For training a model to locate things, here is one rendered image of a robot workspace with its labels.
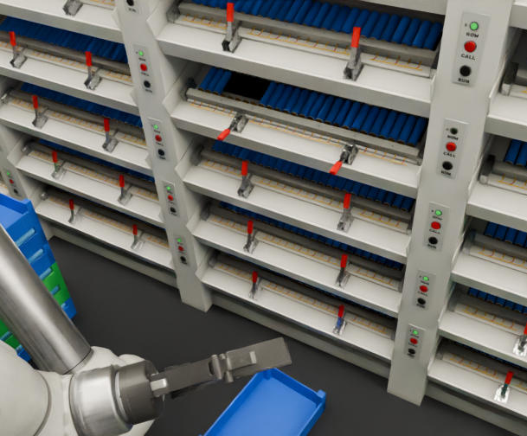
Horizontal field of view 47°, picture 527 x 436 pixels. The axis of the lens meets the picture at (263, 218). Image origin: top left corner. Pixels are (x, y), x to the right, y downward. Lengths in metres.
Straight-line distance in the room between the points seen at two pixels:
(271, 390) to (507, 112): 1.03
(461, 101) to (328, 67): 0.26
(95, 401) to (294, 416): 1.00
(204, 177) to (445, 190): 0.63
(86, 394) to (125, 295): 1.28
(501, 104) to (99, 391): 0.78
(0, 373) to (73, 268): 1.54
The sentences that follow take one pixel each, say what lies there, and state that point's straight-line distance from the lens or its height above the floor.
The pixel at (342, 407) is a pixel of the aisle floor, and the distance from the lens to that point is 1.75.
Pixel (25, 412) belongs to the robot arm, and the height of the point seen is 0.93.
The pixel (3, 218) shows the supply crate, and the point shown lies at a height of 0.40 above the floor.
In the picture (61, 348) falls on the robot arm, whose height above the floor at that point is 0.57.
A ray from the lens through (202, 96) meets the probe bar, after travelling 1.44.
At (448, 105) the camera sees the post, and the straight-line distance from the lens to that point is 1.11.
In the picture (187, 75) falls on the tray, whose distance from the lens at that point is 1.49.
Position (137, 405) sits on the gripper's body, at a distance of 0.79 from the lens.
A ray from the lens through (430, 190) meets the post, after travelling 1.22.
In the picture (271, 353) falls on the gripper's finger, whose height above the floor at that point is 0.92.
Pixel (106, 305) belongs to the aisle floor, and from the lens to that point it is 2.05.
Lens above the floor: 1.51
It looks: 42 degrees down
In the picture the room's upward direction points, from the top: 4 degrees counter-clockwise
